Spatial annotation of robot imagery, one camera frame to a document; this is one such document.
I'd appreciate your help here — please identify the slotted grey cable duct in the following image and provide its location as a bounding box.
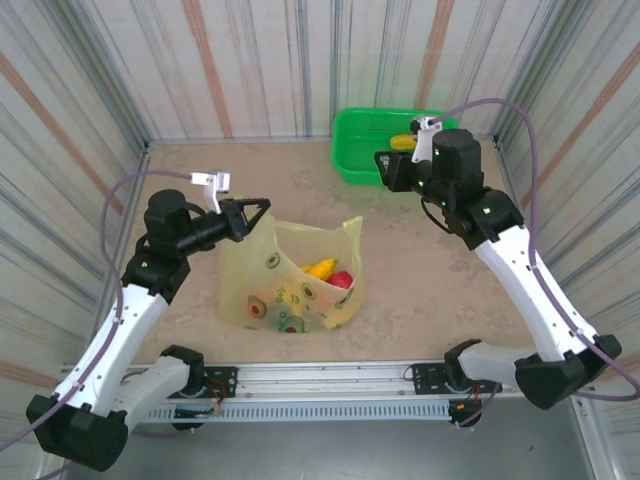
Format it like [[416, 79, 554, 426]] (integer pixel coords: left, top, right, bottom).
[[134, 402, 451, 424]]

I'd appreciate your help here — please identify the yellow fake mango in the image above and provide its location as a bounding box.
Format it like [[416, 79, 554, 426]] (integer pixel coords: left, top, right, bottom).
[[308, 257, 338, 280]]

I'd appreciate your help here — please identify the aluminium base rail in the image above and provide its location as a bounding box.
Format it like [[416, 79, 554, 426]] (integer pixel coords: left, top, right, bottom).
[[60, 362, 596, 401]]

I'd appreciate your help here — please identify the yellow avocado-print plastic bag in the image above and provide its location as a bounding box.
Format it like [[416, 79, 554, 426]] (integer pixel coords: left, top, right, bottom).
[[218, 214, 365, 334]]

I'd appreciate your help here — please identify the green plastic mesh basket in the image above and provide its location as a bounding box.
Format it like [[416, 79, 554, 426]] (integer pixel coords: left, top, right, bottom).
[[331, 106, 459, 187]]

